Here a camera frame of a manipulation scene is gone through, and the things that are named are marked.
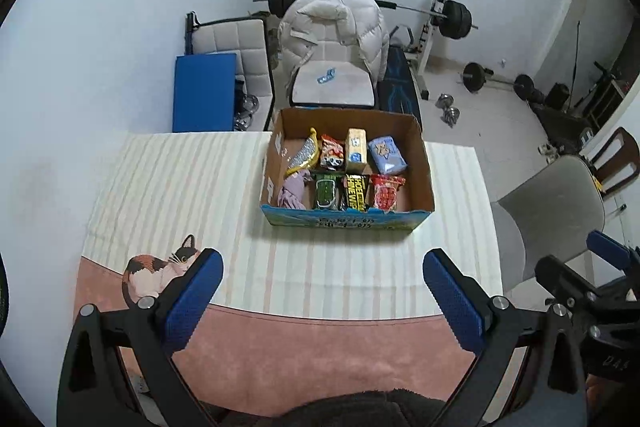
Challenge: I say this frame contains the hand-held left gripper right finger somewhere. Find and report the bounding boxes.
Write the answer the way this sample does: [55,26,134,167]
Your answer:
[423,248,588,427]

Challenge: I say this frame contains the blue tissue pack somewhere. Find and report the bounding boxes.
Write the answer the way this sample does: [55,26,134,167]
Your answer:
[367,135,408,175]

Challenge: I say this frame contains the barbell with black plates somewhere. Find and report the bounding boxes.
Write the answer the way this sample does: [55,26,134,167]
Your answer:
[252,0,479,42]

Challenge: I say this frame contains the green snack packet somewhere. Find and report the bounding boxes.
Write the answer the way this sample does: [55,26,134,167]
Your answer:
[312,172,342,211]

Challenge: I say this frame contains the thin black pole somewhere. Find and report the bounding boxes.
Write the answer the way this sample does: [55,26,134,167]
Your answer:
[572,21,583,102]

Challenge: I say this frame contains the white padded chair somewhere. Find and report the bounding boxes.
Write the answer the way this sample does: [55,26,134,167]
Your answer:
[290,62,376,108]

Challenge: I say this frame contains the panda print snack packet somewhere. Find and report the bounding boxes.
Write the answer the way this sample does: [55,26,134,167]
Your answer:
[319,134,346,172]

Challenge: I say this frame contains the white quilted chair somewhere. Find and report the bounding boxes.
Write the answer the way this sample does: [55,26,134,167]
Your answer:
[185,12,276,132]

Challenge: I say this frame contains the white down jacket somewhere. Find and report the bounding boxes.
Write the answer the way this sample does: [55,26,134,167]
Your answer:
[277,0,391,82]

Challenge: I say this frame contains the brown wooden chair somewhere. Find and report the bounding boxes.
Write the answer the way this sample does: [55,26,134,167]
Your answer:
[590,127,640,200]

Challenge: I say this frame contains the white weight rack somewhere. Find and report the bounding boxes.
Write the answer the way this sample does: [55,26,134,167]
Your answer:
[410,0,453,100]

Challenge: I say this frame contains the black snack packet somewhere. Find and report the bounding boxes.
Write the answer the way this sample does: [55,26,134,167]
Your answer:
[340,173,371,212]

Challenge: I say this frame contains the blue board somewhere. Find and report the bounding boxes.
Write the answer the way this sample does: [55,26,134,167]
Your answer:
[172,53,238,134]

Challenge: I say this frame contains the cream biscuit packet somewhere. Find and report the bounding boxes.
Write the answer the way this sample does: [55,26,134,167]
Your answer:
[345,128,369,174]

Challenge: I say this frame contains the chrome weight plates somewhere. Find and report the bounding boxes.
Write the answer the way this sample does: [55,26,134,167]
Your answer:
[232,94,260,130]

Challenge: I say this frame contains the black exercise machine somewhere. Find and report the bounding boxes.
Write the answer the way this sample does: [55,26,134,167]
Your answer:
[530,62,631,152]

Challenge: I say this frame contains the cardboard box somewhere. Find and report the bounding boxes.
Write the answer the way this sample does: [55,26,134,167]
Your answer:
[259,107,435,233]

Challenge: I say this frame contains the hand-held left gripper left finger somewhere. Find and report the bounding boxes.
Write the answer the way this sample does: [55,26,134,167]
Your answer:
[57,248,224,427]

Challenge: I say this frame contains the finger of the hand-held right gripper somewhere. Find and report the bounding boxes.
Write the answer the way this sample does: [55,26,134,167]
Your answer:
[535,255,601,303]
[586,230,640,273]

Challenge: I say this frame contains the short barbell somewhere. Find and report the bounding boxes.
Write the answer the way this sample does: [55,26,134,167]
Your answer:
[461,63,535,100]

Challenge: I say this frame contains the dark blue weight bench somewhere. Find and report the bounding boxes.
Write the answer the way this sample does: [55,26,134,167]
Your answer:
[377,48,423,130]

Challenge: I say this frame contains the red snack packet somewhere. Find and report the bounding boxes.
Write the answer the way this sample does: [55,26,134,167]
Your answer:
[369,174,407,212]

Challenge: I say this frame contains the grey fabric chair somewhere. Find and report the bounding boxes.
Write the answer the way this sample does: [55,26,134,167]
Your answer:
[490,154,606,288]

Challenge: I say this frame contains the yellow-edged silver pouch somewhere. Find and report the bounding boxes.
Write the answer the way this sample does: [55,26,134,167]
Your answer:
[285,127,320,178]

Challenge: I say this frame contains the dark fuzzy clothing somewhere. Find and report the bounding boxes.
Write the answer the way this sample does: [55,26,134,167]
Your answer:
[200,387,451,427]

